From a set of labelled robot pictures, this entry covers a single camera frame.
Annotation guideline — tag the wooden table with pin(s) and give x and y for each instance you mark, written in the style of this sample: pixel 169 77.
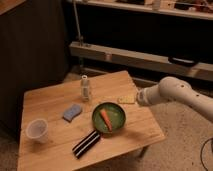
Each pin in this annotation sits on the wooden table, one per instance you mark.
pixel 140 130

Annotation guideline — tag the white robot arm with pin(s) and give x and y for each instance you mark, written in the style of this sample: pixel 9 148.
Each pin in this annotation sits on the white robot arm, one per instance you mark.
pixel 174 89

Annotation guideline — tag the black handle on rail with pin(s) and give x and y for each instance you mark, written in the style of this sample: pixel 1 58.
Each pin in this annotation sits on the black handle on rail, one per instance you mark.
pixel 186 63

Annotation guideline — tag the green frying pan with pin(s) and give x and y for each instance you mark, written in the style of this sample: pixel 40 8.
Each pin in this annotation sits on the green frying pan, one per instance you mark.
pixel 115 113

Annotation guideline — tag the metal shelf rail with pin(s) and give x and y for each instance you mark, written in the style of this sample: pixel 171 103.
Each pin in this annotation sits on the metal shelf rail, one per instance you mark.
pixel 140 60

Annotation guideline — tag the blue sponge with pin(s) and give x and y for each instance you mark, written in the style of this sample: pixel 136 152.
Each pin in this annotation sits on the blue sponge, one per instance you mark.
pixel 72 112

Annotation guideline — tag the metal vertical pole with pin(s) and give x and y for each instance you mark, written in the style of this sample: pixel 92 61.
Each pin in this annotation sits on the metal vertical pole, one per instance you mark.
pixel 80 38

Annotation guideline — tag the orange pepper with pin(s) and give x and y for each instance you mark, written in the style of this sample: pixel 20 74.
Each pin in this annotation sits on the orange pepper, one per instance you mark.
pixel 106 119

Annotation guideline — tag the white ceramic cup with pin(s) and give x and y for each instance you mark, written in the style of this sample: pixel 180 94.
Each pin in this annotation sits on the white ceramic cup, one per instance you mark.
pixel 37 130

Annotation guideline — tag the yellow sponge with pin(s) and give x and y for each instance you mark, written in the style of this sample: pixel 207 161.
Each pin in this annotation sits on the yellow sponge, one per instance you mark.
pixel 127 99

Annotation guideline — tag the black white striped pan handle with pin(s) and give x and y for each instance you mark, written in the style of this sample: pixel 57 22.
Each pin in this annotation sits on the black white striped pan handle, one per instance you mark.
pixel 85 144

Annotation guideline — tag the clear plastic bottle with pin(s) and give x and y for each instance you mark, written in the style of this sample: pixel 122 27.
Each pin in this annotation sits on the clear plastic bottle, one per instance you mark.
pixel 85 88

